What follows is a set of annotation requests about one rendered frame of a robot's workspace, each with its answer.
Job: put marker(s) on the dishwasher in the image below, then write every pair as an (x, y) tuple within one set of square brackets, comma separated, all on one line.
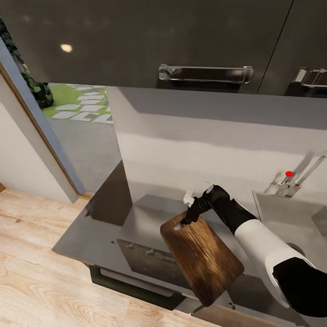
[(142, 291)]

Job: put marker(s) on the cabinet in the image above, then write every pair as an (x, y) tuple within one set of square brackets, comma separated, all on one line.
[(265, 47)]

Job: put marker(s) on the drop in sink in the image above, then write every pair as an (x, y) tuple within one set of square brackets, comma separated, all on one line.
[(302, 224)]

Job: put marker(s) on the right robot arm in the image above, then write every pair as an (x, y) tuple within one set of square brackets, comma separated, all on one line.
[(289, 276)]

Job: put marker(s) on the cutting board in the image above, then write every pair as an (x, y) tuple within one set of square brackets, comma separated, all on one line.
[(207, 262)]

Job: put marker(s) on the fixed window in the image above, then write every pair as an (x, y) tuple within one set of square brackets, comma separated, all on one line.
[(73, 120)]

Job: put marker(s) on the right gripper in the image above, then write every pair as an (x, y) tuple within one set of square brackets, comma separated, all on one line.
[(193, 212)]

